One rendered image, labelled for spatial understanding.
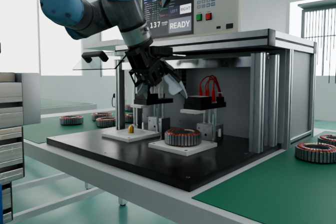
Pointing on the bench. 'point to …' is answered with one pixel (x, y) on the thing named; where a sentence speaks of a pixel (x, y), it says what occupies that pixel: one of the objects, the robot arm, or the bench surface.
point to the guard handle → (94, 56)
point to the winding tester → (231, 5)
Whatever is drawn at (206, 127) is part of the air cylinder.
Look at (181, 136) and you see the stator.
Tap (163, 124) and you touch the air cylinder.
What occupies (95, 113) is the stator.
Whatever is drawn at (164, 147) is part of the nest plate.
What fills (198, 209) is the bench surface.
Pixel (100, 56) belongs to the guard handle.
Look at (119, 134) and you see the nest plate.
